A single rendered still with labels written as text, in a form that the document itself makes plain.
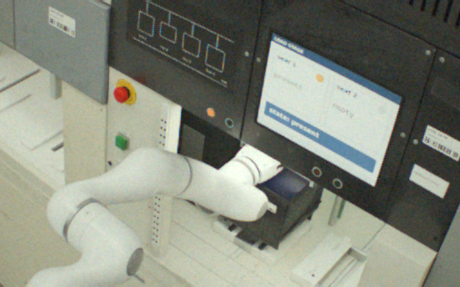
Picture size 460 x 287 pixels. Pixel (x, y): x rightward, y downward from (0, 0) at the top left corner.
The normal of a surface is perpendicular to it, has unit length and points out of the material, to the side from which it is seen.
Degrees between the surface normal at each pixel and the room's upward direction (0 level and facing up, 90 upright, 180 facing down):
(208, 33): 90
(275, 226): 90
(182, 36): 90
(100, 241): 38
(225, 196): 61
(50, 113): 0
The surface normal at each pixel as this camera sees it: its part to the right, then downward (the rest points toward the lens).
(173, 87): -0.60, 0.44
